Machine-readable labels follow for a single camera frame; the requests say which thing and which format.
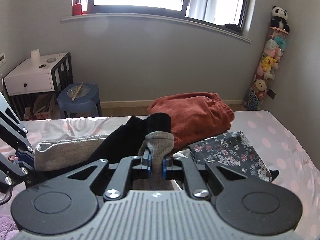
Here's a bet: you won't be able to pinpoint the grey and black sweater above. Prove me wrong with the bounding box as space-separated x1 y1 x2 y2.
34 113 174 191

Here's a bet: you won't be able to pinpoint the rust orange folded garment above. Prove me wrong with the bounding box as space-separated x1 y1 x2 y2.
148 92 235 150

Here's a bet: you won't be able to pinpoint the dark floral folded garment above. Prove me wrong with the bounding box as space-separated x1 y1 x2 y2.
188 131 273 182

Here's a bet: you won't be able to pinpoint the white bedside table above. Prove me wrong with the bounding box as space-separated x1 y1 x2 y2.
4 52 73 119

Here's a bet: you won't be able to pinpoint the blue plastic stool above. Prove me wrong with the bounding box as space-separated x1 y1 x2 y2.
57 83 103 119

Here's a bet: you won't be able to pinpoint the navy folded garment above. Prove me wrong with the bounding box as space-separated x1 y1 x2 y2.
269 170 279 182

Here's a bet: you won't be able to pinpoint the white cylinder lamp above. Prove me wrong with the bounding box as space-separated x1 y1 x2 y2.
30 49 41 68

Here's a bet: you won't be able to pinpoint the pink polka dot bedsheet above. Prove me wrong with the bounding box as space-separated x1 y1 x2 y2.
0 109 320 240

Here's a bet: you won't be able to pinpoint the clear plush toy storage tube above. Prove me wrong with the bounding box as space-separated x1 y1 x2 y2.
242 27 289 111

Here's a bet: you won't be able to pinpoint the yellow pikachu plush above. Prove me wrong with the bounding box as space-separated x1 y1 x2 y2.
260 56 277 72

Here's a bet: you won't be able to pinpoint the red cup on sill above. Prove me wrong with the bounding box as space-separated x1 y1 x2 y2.
72 3 82 16

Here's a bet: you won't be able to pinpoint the panda plush toy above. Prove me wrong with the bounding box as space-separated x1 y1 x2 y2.
270 6 290 33

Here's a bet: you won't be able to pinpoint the black wall outlet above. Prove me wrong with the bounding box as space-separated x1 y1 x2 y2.
267 89 276 100

